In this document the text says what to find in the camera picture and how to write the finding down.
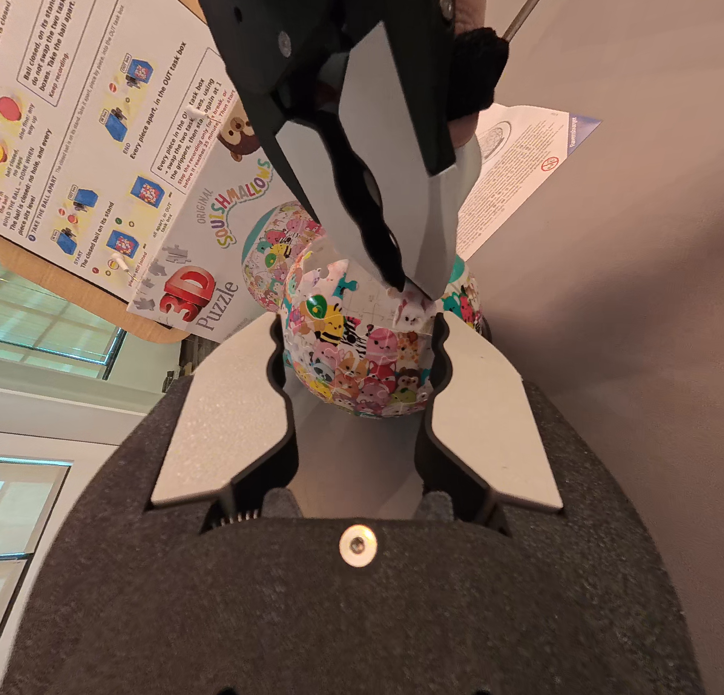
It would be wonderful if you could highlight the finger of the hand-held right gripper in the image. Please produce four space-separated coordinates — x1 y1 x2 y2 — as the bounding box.
274 112 407 293
338 22 461 301

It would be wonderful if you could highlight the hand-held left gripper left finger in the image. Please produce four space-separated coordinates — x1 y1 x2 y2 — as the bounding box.
150 312 300 517

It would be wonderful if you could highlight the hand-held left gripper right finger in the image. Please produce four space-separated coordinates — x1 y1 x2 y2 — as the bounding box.
414 312 564 524

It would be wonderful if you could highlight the colourful puzzle ball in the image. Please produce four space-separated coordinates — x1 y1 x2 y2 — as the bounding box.
281 242 487 420

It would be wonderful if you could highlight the printed puzzle box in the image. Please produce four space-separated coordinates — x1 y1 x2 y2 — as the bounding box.
127 98 340 345

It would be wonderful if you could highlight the person's right hand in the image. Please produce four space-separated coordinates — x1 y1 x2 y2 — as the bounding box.
449 0 497 148

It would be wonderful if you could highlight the white paper leaflet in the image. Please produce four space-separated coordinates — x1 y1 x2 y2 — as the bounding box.
455 104 603 261

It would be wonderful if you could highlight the printed instruction sheet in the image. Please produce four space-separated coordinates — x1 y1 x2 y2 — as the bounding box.
0 0 238 305

